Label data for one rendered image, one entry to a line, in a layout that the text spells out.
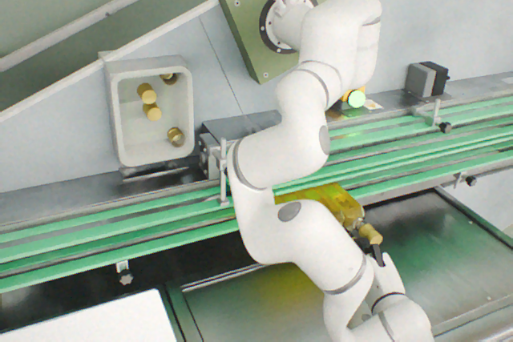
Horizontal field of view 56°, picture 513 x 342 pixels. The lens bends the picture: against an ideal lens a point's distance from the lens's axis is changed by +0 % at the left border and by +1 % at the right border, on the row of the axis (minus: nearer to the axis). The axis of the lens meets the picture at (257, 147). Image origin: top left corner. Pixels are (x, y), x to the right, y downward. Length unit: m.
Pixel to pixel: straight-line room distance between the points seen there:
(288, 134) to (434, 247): 0.84
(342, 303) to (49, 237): 0.62
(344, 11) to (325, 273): 0.40
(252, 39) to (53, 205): 0.57
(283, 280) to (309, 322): 0.13
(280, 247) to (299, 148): 0.14
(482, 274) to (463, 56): 0.68
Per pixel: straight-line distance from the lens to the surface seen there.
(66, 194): 1.16
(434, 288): 1.29
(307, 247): 0.66
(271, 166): 0.67
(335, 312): 0.76
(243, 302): 1.11
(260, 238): 0.69
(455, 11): 1.58
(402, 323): 0.82
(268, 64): 1.16
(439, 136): 1.49
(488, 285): 1.35
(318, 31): 0.77
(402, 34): 1.46
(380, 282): 0.96
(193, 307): 1.11
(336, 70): 0.79
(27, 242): 1.08
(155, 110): 1.10
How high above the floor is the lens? 1.79
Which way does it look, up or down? 52 degrees down
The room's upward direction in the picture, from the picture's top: 137 degrees clockwise
